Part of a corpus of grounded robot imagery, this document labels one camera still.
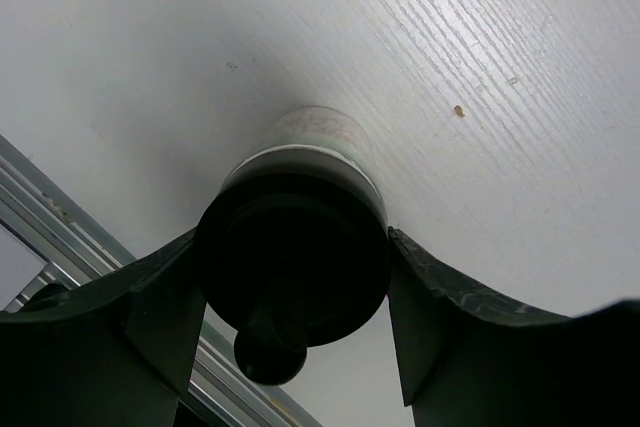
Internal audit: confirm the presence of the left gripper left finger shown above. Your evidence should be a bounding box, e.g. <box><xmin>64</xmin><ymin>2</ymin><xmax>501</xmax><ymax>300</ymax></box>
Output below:
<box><xmin>1</xmin><ymin>232</ymin><xmax>205</xmax><ymax>426</ymax></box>

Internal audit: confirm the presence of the aluminium table frame rail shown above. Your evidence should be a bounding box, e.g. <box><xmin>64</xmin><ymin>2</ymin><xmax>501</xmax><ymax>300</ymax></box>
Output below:
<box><xmin>1</xmin><ymin>142</ymin><xmax>315</xmax><ymax>426</ymax></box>

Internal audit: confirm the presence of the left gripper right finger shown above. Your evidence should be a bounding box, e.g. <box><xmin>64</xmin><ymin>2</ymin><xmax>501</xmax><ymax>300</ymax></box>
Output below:
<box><xmin>389</xmin><ymin>229</ymin><xmax>639</xmax><ymax>426</ymax></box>

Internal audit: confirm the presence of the black top salt grinder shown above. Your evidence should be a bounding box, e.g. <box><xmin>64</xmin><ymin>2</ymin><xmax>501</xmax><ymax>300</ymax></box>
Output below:
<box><xmin>193</xmin><ymin>106</ymin><xmax>391</xmax><ymax>386</ymax></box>

